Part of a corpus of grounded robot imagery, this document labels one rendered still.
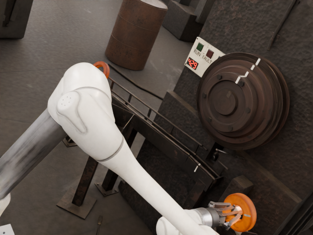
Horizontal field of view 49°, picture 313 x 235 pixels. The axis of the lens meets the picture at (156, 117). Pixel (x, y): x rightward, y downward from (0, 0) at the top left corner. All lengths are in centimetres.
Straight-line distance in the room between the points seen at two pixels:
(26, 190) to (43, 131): 132
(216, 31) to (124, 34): 262
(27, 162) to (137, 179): 35
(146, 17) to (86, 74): 344
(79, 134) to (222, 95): 91
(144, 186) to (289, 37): 106
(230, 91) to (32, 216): 136
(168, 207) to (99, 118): 34
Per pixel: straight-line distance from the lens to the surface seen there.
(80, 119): 83
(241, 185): 173
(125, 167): 95
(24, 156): 112
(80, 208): 232
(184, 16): 711
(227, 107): 160
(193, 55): 200
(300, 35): 173
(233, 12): 191
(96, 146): 86
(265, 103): 158
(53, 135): 106
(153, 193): 101
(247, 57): 166
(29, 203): 228
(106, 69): 248
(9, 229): 154
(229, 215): 141
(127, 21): 443
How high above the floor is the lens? 165
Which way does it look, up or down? 27 degrees down
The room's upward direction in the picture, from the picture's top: 25 degrees clockwise
